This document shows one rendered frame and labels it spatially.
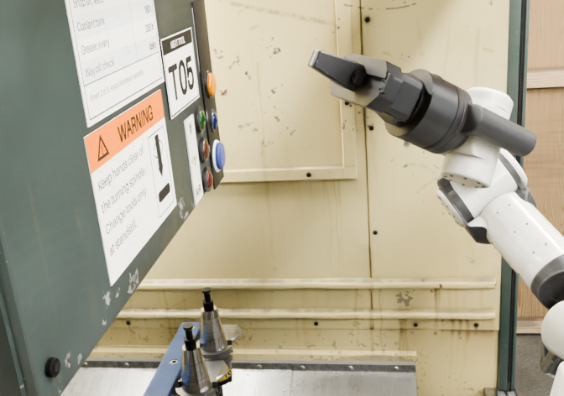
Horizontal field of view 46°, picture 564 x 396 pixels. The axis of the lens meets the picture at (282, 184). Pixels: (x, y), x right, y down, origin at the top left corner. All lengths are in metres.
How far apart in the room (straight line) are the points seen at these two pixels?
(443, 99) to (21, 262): 0.56
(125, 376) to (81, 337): 1.38
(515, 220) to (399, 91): 0.39
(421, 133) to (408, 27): 0.62
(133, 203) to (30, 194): 0.14
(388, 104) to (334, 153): 0.72
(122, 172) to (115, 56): 0.08
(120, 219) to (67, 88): 0.11
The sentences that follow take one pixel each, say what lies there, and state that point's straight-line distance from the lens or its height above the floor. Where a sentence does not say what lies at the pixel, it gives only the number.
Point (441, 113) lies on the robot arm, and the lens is 0.81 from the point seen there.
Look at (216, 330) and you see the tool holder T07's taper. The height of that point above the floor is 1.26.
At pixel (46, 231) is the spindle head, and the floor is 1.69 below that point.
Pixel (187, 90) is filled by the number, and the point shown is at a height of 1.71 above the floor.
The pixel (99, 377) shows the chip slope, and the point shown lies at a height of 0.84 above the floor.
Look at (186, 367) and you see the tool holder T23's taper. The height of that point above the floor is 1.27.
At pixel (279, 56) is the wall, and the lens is 1.43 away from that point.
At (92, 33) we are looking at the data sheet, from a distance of 0.46.
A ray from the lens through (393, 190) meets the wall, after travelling 1.49.
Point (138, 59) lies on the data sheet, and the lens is 0.54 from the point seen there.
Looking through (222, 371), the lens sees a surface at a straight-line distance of 1.09.
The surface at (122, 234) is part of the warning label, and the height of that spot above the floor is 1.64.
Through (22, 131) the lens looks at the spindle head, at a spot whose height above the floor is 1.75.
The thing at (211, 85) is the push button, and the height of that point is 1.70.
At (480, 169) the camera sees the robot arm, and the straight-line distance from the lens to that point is 0.86.
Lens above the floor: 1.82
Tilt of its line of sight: 19 degrees down
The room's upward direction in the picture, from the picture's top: 5 degrees counter-clockwise
